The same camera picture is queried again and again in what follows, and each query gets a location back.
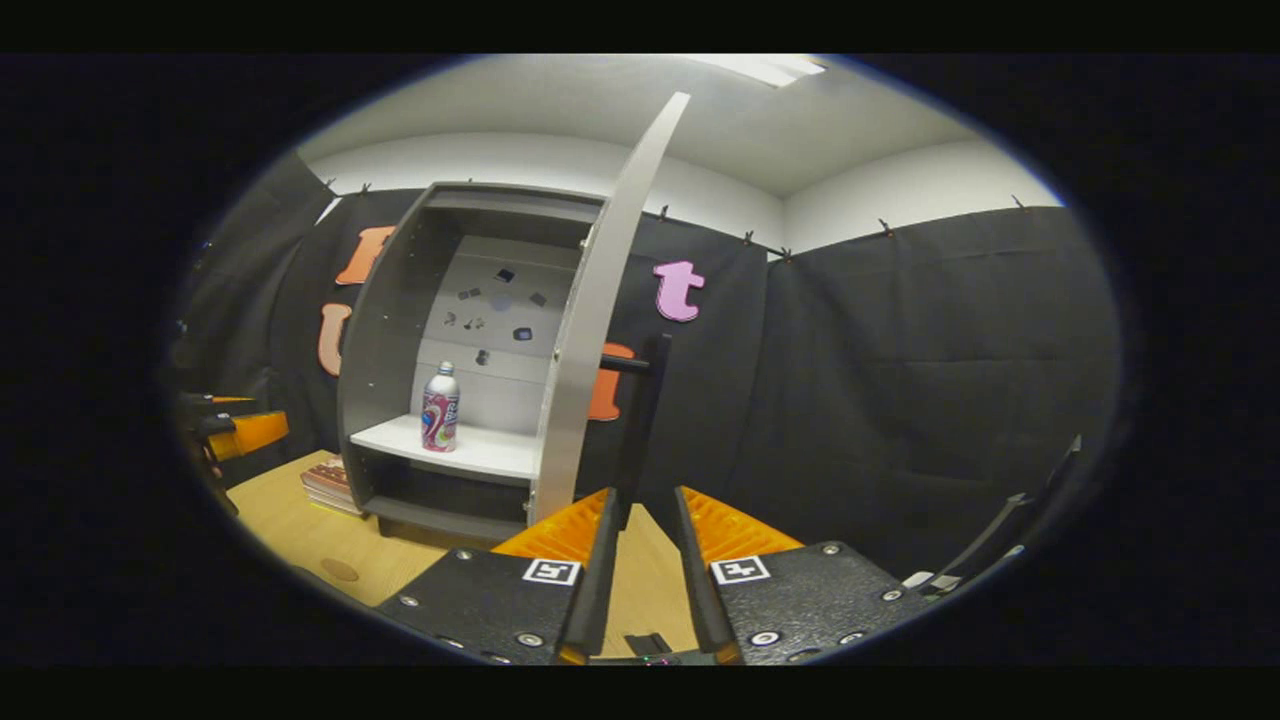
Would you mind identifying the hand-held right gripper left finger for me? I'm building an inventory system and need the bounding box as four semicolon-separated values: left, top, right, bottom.
372;487;621;667

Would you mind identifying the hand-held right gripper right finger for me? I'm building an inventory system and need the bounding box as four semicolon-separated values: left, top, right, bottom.
672;485;941;667

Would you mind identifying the grey cabinet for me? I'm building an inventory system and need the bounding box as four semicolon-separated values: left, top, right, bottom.
335;180;611;546

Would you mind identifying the black door handle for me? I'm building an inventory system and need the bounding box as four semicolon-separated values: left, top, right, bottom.
598;333;674;531

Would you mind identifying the silver bottle with red label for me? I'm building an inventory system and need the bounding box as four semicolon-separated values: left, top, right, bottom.
421;361;461;453

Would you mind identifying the white cabinet door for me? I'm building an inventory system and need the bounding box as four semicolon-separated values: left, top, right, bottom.
527;90;693;528

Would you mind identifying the white cabinet shelf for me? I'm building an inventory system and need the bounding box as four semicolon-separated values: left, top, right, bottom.
350;413;541;481

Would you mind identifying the stack of books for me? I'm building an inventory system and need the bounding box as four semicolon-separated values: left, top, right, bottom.
300;455;366;518

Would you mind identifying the black backdrop cloth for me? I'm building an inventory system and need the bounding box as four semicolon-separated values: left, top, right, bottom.
165;150;1121;581

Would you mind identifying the dark slanted stand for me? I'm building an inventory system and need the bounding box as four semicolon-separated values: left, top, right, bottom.
900;433;1084;599

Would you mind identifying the ceiling light panel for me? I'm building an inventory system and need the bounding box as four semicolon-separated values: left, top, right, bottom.
690;53;829;89

